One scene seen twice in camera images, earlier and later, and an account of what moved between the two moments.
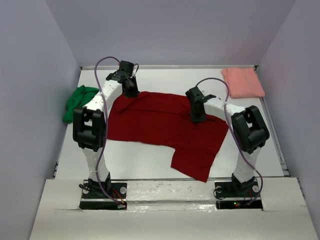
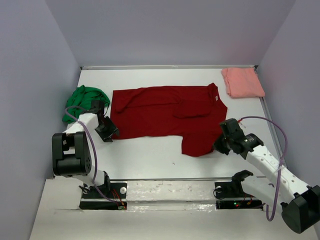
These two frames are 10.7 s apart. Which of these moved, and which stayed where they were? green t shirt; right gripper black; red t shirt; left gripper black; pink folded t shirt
Moved: red t shirt; left gripper black; right gripper black
Stayed: pink folded t shirt; green t shirt
